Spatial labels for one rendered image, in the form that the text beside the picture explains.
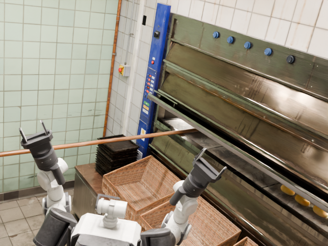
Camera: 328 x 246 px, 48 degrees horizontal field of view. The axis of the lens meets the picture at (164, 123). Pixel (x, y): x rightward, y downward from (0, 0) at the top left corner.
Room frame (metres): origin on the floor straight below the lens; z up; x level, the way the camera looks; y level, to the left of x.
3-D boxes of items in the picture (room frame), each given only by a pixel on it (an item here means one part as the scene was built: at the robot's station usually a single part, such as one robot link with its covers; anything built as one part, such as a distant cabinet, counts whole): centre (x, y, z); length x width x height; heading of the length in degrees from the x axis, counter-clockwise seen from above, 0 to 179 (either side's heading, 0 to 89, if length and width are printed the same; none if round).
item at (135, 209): (2.65, 0.07, 0.72); 0.56 x 0.49 x 0.28; 38
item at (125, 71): (3.51, 0.47, 1.46); 0.10 x 0.07 x 0.10; 39
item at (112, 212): (1.24, 0.14, 1.46); 0.10 x 0.07 x 0.09; 90
